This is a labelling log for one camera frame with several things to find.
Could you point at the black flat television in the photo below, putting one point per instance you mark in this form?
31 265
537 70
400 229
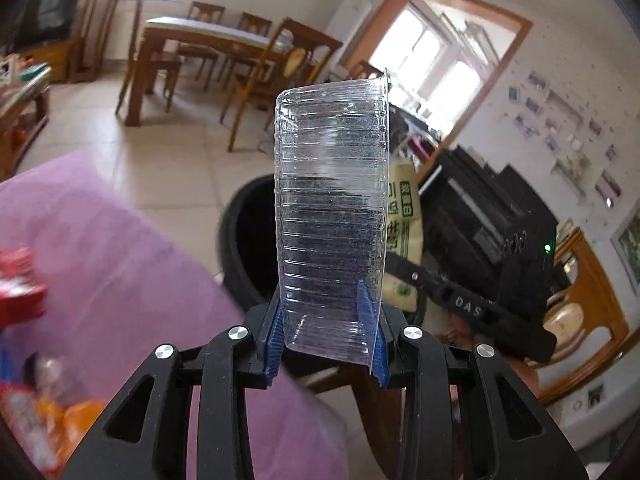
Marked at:
45 21

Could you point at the green printed shopping bag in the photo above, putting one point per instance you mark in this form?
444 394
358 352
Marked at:
402 229

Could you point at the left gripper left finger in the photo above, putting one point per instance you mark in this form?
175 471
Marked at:
183 407

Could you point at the red milk carton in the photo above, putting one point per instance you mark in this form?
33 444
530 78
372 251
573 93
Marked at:
22 292

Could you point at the purple tablecloth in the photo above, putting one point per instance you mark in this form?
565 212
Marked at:
117 289

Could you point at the wooden dining table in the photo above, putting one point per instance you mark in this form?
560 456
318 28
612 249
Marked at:
196 35

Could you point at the black round trash bin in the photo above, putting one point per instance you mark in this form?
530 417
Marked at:
245 244

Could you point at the orange snack wrapper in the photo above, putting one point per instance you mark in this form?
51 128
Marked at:
46 432

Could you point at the white standing air conditioner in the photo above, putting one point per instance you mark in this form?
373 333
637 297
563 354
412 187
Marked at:
344 24

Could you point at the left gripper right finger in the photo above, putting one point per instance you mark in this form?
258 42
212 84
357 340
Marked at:
431 411

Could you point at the wooden tv cabinet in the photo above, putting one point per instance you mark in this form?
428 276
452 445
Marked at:
55 54

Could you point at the wooden coffee table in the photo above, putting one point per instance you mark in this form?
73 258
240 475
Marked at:
25 111

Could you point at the clear plastic tray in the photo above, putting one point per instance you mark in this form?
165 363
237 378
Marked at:
331 177

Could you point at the front wooden dining chair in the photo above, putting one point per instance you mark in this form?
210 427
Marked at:
294 57

